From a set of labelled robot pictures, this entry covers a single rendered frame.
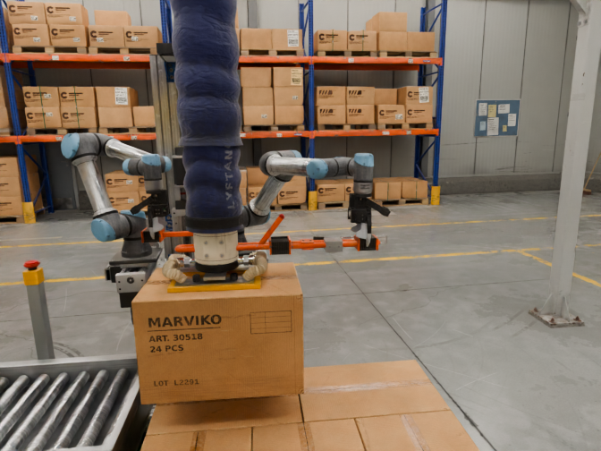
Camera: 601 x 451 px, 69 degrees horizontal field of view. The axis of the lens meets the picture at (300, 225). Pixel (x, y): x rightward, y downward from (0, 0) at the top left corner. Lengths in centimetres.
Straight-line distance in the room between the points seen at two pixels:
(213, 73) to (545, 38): 1172
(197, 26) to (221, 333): 106
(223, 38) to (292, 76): 740
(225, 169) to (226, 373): 75
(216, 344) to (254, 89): 758
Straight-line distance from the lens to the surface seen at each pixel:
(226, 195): 164
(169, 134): 244
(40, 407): 224
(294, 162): 182
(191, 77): 162
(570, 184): 417
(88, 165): 232
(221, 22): 166
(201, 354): 169
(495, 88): 1211
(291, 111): 898
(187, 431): 189
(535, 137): 1278
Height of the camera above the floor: 166
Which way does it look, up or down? 12 degrees down
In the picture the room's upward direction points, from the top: 1 degrees counter-clockwise
